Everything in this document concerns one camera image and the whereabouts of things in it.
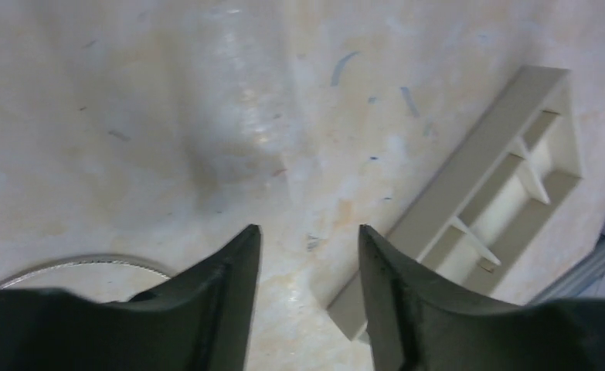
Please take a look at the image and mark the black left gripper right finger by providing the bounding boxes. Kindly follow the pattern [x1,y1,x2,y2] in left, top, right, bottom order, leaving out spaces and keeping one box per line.
[359,224,528,370]

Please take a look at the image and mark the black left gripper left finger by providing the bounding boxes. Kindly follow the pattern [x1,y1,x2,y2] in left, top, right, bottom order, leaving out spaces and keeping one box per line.
[128,224,262,370]

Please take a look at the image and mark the beige four-compartment tray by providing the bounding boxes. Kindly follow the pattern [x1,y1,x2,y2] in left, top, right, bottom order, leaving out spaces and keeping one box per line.
[326,65,583,343]

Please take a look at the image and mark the silver wire choker necklace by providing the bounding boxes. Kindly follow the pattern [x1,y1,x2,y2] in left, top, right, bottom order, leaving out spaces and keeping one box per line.
[0,254,176,291]

